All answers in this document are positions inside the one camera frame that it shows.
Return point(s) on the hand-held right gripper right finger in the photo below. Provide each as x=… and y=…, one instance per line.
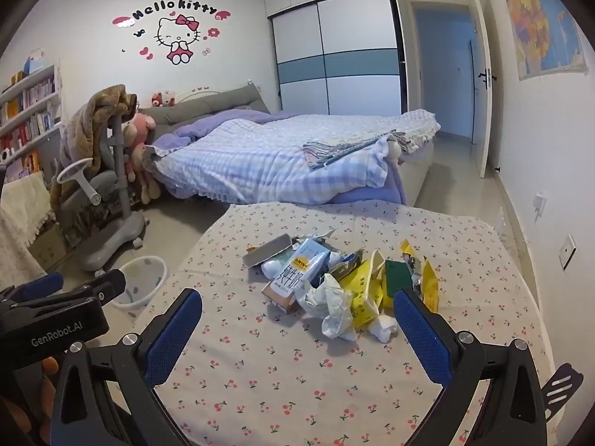
x=420, y=334

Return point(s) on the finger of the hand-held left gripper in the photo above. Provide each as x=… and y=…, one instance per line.
x=102, y=285
x=42, y=285

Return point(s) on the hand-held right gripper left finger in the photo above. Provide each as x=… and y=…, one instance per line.
x=172, y=334

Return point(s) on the white spotted wastebasket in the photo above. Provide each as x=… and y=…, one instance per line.
x=139, y=283

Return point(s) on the yellow and green sponge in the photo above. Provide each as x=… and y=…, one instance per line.
x=397, y=276

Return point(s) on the yellow snack packet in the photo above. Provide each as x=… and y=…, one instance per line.
x=367, y=292
x=426, y=283

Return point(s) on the white tissue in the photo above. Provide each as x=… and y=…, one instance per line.
x=330, y=306

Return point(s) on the brown cardboard box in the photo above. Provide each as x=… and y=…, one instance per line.
x=46, y=251

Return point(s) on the small white tissue ball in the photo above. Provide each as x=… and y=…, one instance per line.
x=383, y=326

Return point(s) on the grey wheeled stand base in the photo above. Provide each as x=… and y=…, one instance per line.
x=116, y=223

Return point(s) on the cream lace cloth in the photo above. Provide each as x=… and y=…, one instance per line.
x=23, y=213

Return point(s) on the floral tablecloth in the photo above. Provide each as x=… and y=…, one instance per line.
x=279, y=381

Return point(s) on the flat grey cardboard box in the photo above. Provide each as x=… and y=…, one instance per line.
x=269, y=251

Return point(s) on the light blue milk carton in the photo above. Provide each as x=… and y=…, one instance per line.
x=290, y=283

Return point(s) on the black slotted plastic piece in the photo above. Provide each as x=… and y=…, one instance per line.
x=565, y=383

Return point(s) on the pink plush doll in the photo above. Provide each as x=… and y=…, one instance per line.
x=139, y=134

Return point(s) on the brown fleece blanket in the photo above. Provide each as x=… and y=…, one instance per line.
x=88, y=130

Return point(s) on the white bookshelf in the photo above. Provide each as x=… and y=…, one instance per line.
x=28, y=116

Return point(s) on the small red plush toy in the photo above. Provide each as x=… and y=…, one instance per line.
x=157, y=99

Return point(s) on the blue checkered blanket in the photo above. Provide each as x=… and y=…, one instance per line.
x=260, y=158

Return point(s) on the small white plush toy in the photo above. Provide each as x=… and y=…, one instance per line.
x=169, y=97

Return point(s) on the purple quilt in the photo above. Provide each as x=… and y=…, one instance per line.
x=218, y=120

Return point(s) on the folded striped cloth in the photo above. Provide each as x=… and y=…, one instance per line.
x=339, y=148

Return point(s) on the bed with grey headboard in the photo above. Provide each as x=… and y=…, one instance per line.
x=223, y=102

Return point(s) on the white door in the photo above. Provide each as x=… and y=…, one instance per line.
x=481, y=116

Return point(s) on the white and blue wardrobe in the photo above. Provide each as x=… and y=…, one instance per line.
x=334, y=37

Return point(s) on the white wall switch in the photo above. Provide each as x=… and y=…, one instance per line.
x=567, y=251

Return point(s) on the wall socket with plug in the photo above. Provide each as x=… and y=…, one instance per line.
x=539, y=204

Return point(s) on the cartoon cat wall sticker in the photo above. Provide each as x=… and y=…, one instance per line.
x=179, y=32

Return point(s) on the wall map poster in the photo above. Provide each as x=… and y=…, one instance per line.
x=539, y=18

